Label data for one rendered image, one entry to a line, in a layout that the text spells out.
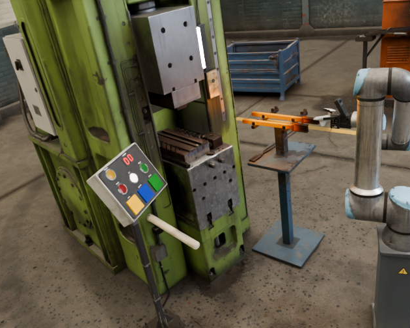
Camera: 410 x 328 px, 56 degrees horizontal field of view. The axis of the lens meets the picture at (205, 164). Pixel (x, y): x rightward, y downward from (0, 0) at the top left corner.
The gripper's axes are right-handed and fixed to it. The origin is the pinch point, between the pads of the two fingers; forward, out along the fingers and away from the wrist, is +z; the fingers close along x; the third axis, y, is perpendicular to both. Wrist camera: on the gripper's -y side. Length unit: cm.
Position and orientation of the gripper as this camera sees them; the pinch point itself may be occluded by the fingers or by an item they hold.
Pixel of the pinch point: (317, 112)
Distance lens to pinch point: 240.2
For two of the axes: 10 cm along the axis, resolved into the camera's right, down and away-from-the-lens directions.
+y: 1.6, 8.7, 4.6
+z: -8.0, -1.5, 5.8
